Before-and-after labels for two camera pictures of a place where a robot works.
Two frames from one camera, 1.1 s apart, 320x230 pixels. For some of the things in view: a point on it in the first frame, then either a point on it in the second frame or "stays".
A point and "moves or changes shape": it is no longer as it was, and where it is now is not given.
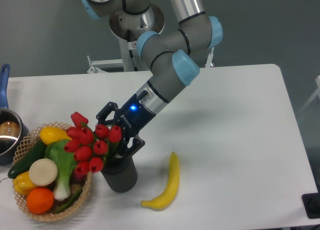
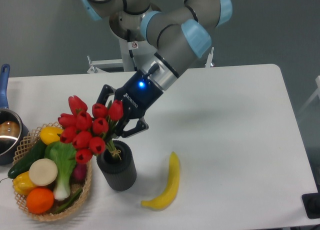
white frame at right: [317, 80] stays
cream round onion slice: [43, 172] stays
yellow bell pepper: [23, 183] stays
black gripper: [132, 118] → [138, 96]
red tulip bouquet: [89, 148] moves or changes shape
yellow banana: [163, 202] stays
